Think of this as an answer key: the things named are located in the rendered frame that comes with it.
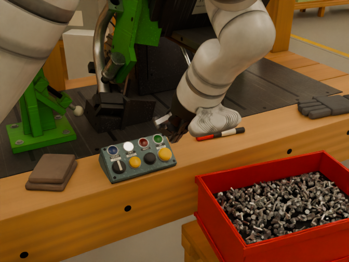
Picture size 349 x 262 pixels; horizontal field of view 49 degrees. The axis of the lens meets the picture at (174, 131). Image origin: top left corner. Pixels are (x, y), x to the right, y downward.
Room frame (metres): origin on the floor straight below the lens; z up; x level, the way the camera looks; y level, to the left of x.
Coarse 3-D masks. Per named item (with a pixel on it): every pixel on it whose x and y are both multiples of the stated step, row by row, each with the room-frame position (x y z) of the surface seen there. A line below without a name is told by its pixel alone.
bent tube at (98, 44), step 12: (108, 0) 0.97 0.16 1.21; (120, 0) 0.99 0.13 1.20; (108, 12) 0.98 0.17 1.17; (120, 12) 0.97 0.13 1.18; (96, 24) 1.02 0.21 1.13; (108, 24) 1.02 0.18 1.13; (96, 36) 1.02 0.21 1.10; (96, 48) 1.00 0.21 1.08; (96, 60) 0.98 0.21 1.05; (96, 72) 0.96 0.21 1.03; (108, 84) 0.93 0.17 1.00
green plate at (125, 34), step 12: (132, 0) 0.94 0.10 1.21; (144, 0) 0.93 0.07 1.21; (132, 12) 0.92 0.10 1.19; (144, 12) 0.93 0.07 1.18; (120, 24) 0.97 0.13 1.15; (132, 24) 0.91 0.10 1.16; (144, 24) 0.93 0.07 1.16; (156, 24) 0.94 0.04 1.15; (120, 36) 0.95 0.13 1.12; (132, 36) 0.90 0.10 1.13; (144, 36) 0.93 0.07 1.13; (156, 36) 0.94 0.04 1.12; (120, 48) 0.94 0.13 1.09
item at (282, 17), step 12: (276, 0) 1.60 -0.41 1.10; (288, 0) 1.61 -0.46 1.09; (276, 12) 1.59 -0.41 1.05; (288, 12) 1.62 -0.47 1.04; (276, 24) 1.59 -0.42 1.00; (288, 24) 1.62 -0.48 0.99; (276, 36) 1.59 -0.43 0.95; (288, 36) 1.62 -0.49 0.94; (276, 48) 1.60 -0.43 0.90; (48, 60) 1.17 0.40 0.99; (60, 60) 1.19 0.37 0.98; (48, 72) 1.17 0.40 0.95; (60, 72) 1.18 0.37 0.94; (60, 84) 1.18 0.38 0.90
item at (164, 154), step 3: (159, 150) 0.71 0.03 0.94; (162, 150) 0.71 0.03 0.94; (165, 150) 0.71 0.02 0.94; (168, 150) 0.71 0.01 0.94; (159, 153) 0.70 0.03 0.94; (162, 153) 0.70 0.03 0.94; (165, 153) 0.70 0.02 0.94; (168, 153) 0.70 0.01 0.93; (171, 153) 0.71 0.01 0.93; (159, 156) 0.70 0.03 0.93; (162, 156) 0.69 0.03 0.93; (165, 156) 0.70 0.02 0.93; (168, 156) 0.70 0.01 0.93; (162, 159) 0.69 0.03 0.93; (165, 159) 0.69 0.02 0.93; (168, 159) 0.70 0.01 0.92
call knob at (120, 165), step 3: (114, 162) 0.66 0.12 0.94; (117, 162) 0.66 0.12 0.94; (120, 162) 0.66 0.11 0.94; (123, 162) 0.66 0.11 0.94; (114, 165) 0.65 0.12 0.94; (117, 165) 0.65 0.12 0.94; (120, 165) 0.65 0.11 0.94; (123, 165) 0.66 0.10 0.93; (114, 168) 0.65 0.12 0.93; (117, 168) 0.65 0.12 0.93; (120, 168) 0.65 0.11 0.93; (123, 168) 0.65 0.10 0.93; (117, 171) 0.65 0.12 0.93; (120, 171) 0.65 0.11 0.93; (123, 171) 0.65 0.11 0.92
